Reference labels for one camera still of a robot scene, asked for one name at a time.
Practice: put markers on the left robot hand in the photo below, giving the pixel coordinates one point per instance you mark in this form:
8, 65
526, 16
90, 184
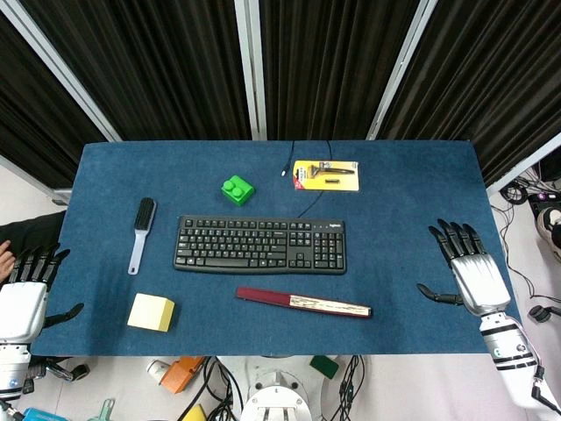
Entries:
24, 302

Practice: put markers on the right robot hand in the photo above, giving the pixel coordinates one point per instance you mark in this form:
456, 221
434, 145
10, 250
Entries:
480, 285

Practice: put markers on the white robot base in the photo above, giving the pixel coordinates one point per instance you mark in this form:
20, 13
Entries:
280, 394

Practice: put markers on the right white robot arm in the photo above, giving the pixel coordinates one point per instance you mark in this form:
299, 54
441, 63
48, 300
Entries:
515, 355

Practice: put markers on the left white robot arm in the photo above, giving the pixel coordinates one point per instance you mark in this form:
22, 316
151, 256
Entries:
13, 368

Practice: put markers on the black computer keyboard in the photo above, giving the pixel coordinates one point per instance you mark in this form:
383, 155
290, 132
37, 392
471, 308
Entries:
260, 244

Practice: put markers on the person in black clothing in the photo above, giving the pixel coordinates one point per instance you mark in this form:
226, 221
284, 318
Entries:
26, 239

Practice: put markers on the teal plastic clamp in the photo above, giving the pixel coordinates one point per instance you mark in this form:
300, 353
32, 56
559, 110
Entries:
103, 411

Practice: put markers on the orange and white device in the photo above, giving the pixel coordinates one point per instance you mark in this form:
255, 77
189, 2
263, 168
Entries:
175, 373

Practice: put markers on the dark green block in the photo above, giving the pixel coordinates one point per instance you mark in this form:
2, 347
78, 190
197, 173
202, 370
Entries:
324, 366

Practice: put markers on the folded red hand fan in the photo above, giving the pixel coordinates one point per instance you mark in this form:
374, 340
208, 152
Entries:
302, 303

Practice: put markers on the razor in yellow blister pack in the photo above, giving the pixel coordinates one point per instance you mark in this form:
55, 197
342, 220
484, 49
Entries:
326, 175

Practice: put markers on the blue felt table mat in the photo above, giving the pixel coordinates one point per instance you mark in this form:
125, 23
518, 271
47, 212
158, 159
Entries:
280, 245

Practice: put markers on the yellow block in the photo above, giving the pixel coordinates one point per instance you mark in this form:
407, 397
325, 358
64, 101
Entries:
195, 413

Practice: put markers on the green plastic block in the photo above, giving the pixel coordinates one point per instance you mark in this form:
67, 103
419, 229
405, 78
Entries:
236, 189

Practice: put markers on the black pleated curtain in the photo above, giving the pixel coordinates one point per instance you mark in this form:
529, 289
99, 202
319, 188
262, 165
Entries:
175, 66

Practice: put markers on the white aluminium frame post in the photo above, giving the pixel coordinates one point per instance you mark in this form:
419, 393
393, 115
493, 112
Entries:
250, 70
401, 70
61, 72

